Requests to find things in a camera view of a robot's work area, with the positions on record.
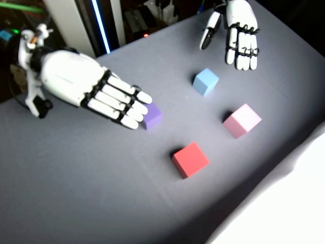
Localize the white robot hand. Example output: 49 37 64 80
199 0 261 71
38 49 153 131

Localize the small blue foam cube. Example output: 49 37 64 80
192 68 220 97

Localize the small purple foam cube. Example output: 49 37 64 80
141 102 163 131

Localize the pink cube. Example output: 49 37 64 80
222 103 263 140

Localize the red cube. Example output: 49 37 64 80
172 142 211 180

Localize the blue light strip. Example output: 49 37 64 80
91 0 112 54

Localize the white plastic box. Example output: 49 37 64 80
144 0 179 25

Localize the black box with red light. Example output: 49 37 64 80
123 9 153 40

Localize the white glossy panel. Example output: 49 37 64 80
205 124 325 244

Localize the white cabinet post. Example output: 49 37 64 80
43 0 126 58

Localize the green cable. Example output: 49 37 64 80
0 3 46 15

